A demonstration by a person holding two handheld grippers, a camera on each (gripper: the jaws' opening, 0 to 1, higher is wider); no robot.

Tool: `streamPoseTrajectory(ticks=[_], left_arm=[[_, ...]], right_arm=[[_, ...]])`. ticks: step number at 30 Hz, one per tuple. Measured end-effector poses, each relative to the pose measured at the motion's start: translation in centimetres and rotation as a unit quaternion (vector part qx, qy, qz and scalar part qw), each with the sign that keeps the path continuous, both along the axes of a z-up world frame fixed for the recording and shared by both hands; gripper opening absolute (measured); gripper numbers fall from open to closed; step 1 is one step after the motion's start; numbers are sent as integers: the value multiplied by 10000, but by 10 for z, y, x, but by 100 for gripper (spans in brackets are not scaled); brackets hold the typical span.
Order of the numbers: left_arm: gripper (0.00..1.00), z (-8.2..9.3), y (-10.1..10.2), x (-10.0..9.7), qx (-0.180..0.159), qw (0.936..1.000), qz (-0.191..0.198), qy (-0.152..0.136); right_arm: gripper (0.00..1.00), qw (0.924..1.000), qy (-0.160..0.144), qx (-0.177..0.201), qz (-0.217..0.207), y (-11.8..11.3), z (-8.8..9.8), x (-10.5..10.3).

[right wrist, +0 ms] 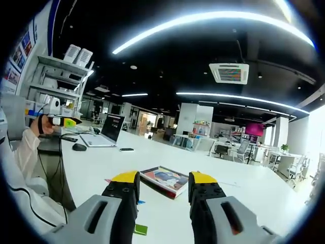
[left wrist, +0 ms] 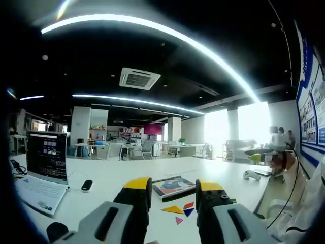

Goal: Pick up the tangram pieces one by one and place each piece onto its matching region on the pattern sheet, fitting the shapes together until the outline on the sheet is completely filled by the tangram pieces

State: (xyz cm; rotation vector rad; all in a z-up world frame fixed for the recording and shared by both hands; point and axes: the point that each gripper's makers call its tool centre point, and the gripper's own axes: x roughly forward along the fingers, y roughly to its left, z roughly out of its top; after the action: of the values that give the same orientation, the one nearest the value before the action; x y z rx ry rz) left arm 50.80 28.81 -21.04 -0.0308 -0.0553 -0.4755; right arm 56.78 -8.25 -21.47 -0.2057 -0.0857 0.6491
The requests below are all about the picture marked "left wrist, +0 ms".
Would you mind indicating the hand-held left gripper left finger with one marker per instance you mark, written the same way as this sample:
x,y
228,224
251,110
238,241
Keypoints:
x,y
115,223

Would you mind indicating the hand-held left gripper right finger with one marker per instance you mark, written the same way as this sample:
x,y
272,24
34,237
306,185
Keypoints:
x,y
215,223

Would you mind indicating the blue triangle tangram piece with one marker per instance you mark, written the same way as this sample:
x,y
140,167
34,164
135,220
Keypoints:
x,y
188,211

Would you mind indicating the red parallelogram tangram piece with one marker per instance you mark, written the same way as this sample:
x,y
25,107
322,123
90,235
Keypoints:
x,y
189,205

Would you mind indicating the pink triangle tangram piece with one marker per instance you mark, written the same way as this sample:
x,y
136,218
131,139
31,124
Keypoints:
x,y
178,220

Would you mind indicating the yellow triangle tangram piece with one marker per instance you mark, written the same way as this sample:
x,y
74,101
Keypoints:
x,y
174,210

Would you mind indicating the colourful pattern sheet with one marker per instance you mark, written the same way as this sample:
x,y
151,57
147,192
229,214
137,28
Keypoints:
x,y
175,188

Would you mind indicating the black computer mouse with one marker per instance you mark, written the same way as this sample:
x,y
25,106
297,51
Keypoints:
x,y
87,185

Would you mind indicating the white game controller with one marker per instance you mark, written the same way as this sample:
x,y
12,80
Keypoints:
x,y
251,175

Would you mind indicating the white office chair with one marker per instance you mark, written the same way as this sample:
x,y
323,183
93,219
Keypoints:
x,y
231,150

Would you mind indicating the green chair back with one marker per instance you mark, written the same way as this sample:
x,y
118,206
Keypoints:
x,y
255,157

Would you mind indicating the grey office chair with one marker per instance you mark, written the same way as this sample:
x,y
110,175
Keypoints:
x,y
147,147

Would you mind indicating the green potted plant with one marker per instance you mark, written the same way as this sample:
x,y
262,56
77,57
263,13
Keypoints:
x,y
182,141

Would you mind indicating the white display shelf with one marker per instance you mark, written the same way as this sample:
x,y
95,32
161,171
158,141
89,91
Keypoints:
x,y
97,134

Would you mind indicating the white laptop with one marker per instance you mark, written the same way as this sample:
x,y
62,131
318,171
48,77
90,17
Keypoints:
x,y
47,162

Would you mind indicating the person's white clothing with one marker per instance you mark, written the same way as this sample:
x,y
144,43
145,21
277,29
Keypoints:
x,y
312,203

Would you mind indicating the magenta screen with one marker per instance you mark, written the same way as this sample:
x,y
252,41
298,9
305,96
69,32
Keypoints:
x,y
153,128

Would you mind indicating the straight ceiling light strip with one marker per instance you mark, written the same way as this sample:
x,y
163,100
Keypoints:
x,y
127,99

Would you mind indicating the ceiling air conditioner vent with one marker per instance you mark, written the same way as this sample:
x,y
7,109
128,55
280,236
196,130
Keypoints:
x,y
139,78

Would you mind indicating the long curved ceiling light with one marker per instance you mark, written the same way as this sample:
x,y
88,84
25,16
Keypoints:
x,y
177,38

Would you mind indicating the blue wall poster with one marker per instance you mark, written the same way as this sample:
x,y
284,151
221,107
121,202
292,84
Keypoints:
x,y
308,122

